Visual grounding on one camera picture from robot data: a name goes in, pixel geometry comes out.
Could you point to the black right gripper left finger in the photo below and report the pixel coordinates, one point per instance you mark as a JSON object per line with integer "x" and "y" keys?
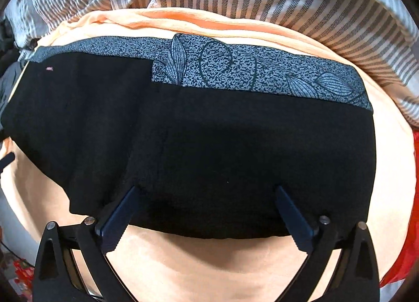
{"x": 57, "y": 276}

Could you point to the black pants with patterned waistband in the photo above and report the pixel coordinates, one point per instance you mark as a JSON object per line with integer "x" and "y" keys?
{"x": 210, "y": 131}

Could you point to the red decorated box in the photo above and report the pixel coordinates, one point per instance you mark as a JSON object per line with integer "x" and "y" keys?
{"x": 18, "y": 272}

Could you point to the red patterned cloth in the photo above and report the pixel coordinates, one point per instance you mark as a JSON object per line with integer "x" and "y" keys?
{"x": 410, "y": 249}

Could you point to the orange towel blanket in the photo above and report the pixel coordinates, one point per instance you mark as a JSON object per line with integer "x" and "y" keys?
{"x": 160, "y": 267}

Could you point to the dark grey garment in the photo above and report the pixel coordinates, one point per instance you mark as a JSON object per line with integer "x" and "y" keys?
{"x": 11, "y": 67}

